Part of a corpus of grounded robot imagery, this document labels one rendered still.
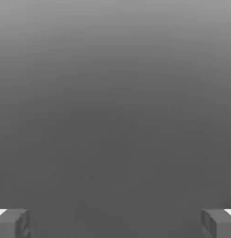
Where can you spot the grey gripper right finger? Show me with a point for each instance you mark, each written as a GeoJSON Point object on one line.
{"type": "Point", "coordinates": [221, 225]}

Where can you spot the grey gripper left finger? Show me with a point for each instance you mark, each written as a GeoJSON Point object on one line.
{"type": "Point", "coordinates": [9, 225]}

